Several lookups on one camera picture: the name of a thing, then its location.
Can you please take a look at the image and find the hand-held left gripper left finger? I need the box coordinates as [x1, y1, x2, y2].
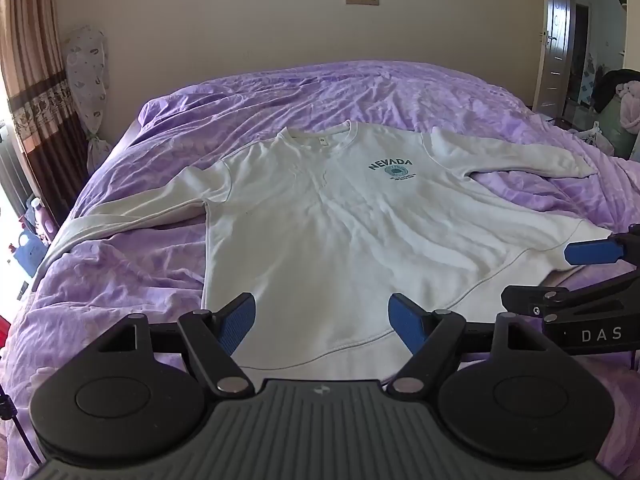
[92, 292, 257, 397]

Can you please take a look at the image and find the dark jacket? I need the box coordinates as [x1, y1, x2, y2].
[591, 67, 640, 117]

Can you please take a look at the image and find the pink bottle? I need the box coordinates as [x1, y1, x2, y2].
[29, 197, 52, 241]

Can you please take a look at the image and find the purple floral bed sheet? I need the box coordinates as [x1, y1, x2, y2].
[0, 60, 640, 480]

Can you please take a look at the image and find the grey radiator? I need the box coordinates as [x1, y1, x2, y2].
[0, 122, 35, 221]

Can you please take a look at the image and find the white plastic bag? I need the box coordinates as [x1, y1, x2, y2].
[575, 121, 615, 155]

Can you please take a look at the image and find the brown wooden door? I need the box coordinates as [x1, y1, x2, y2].
[531, 0, 577, 117]

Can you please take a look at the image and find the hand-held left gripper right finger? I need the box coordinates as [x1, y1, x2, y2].
[387, 293, 548, 397]

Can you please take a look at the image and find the black cable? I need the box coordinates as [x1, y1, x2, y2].
[0, 385, 43, 465]

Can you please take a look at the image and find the white printed sweatshirt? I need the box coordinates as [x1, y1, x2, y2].
[31, 120, 615, 386]

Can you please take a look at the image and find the blue plastic container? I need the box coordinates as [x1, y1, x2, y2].
[12, 230, 47, 278]

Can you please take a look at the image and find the pink cloth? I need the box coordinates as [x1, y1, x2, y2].
[616, 81, 640, 136]

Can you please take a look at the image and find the brown patterned curtain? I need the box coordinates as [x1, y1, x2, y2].
[0, 0, 91, 228]

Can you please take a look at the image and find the white patterned tied curtain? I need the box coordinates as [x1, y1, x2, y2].
[64, 24, 113, 176]

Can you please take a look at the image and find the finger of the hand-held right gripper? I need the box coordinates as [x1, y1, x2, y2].
[501, 271, 640, 322]
[563, 224, 640, 272]

